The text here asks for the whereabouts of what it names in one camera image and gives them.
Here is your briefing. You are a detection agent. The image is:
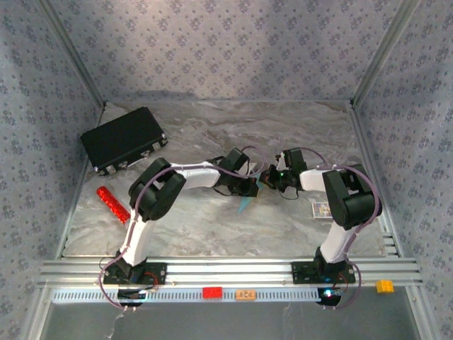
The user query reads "aluminium mounting rail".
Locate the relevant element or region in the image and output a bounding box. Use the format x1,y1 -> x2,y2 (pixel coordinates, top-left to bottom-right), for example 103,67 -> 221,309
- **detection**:
38,257 -> 424,288

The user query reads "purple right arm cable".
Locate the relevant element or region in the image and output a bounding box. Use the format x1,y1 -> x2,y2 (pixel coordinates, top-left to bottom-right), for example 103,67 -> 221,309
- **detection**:
302,147 -> 382,311

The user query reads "black hard case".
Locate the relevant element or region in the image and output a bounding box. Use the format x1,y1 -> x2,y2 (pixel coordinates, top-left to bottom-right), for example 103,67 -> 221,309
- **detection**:
79,106 -> 169,177

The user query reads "slotted grey cable duct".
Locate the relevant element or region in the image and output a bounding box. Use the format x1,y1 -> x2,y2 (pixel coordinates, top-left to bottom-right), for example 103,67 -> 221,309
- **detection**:
52,287 -> 350,305

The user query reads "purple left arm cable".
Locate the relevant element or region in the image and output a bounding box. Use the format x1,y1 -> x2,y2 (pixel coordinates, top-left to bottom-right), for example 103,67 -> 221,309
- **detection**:
98,144 -> 266,312

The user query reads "aluminium side rail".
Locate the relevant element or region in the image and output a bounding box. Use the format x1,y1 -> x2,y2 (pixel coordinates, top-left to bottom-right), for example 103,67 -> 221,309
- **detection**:
56,102 -> 107,259
348,101 -> 404,259

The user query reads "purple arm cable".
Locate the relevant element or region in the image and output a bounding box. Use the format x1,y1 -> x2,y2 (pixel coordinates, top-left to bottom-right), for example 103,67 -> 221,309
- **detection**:
302,147 -> 382,311
98,144 -> 266,312

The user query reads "light blue paper sheet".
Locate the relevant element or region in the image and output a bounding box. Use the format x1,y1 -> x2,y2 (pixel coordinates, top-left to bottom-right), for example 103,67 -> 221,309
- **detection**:
236,173 -> 265,215

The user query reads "red glitter cylinder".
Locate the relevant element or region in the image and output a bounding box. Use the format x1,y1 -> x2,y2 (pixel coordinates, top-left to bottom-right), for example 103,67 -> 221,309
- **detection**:
96,185 -> 131,225

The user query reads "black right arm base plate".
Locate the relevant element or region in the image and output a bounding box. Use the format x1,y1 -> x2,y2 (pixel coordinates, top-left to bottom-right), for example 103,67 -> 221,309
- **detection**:
290,261 -> 357,285

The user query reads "aluminium frame post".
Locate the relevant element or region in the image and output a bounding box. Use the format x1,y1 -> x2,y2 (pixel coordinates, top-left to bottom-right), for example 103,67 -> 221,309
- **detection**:
350,0 -> 425,107
37,0 -> 107,107

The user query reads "small picture card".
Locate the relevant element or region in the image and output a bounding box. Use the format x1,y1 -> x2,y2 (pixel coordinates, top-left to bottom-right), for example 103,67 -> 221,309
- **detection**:
311,201 -> 332,219

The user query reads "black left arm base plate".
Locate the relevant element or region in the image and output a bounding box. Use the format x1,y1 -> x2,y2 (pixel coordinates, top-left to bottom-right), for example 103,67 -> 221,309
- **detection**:
102,262 -> 168,286

